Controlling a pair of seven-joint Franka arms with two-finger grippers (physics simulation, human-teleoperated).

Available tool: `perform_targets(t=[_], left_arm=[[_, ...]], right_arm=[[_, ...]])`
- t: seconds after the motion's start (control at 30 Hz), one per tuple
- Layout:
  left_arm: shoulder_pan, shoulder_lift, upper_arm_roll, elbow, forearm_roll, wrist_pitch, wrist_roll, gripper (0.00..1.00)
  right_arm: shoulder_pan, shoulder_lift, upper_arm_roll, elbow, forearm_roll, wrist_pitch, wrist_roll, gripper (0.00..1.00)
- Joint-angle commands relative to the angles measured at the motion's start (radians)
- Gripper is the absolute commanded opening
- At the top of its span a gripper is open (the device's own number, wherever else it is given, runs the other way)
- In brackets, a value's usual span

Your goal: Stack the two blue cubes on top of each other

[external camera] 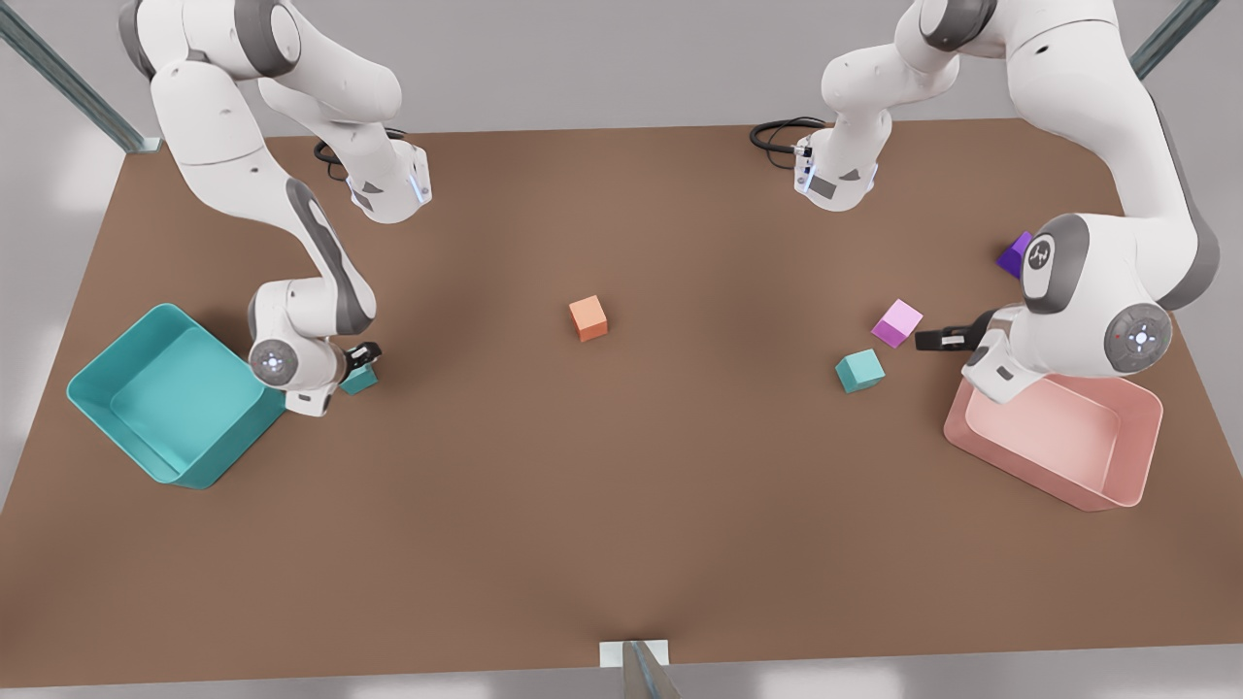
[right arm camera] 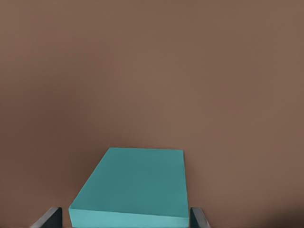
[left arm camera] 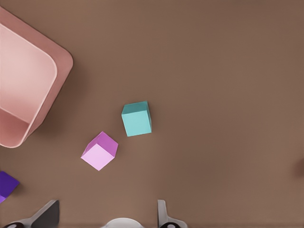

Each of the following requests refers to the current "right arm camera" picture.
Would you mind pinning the teal blue cube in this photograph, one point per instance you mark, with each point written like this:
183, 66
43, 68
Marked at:
140, 185

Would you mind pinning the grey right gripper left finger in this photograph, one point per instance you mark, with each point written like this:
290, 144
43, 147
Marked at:
49, 219

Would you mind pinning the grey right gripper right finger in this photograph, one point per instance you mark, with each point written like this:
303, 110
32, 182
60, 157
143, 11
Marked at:
198, 219

